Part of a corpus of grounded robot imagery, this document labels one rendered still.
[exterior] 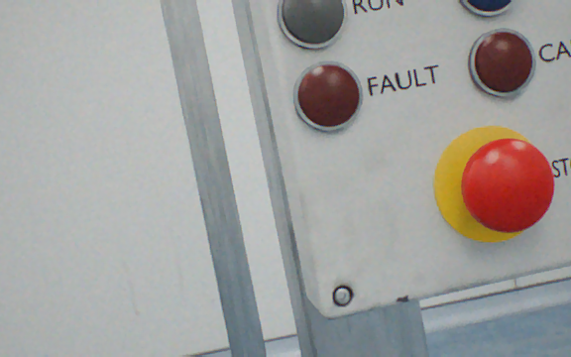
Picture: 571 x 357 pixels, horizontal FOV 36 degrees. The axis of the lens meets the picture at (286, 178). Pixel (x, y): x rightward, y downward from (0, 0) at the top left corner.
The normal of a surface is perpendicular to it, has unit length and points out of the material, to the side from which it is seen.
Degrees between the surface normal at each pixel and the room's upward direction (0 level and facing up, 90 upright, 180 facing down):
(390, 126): 90
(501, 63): 90
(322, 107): 92
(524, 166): 86
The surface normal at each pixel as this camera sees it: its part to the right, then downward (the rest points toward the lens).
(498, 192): 0.06, 0.05
